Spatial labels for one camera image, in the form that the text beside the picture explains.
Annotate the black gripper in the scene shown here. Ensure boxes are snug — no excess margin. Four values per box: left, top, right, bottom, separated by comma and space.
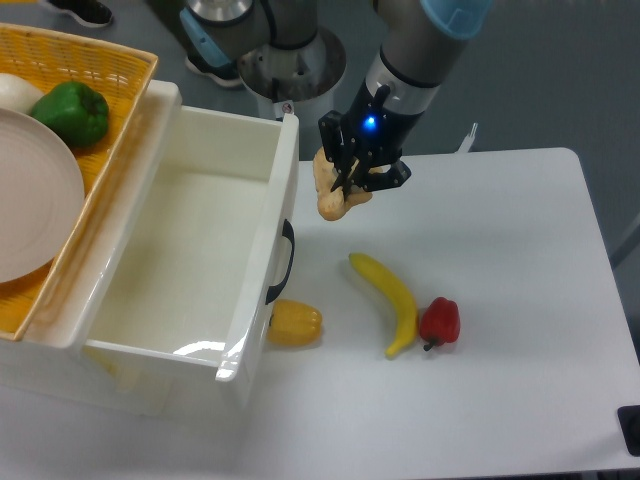
318, 76, 425, 197

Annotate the triangle bread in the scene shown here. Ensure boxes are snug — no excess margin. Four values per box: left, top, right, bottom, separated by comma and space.
313, 148, 373, 221

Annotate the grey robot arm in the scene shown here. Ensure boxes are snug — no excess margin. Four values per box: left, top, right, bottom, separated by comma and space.
179, 1, 491, 197

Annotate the white upper drawer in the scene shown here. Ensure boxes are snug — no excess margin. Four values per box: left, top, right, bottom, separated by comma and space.
85, 107, 299, 385

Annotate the yellow banana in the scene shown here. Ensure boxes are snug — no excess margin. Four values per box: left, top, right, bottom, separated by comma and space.
348, 252, 418, 359

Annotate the red bell pepper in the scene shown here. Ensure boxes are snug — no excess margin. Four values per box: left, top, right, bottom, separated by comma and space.
418, 297, 461, 351

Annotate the yellow bell pepper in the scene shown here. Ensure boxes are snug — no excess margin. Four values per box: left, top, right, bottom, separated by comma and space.
267, 299, 323, 347

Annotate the blue and black shoe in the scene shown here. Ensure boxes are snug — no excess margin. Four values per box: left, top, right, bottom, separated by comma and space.
185, 55, 243, 89

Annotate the yellow woven basket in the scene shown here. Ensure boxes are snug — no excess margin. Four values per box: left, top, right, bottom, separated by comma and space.
1, 23, 158, 341

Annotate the green bell pepper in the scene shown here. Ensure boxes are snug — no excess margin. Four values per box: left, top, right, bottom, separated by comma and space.
30, 81, 109, 148

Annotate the beige plate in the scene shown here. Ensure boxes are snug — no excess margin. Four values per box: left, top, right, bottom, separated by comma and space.
1, 109, 85, 282

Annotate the white onion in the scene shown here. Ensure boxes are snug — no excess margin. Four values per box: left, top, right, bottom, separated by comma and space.
0, 73, 44, 114

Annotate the black clamp at table edge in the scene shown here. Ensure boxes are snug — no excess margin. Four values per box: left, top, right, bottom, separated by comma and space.
617, 405, 640, 457

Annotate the white bracket behind table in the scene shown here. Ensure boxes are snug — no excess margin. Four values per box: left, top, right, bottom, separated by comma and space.
457, 122, 478, 154

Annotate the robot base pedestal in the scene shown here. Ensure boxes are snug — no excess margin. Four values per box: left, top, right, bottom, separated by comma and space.
238, 27, 346, 128

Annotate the black drawer handle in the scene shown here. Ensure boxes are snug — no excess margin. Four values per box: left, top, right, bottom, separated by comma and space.
265, 219, 296, 305

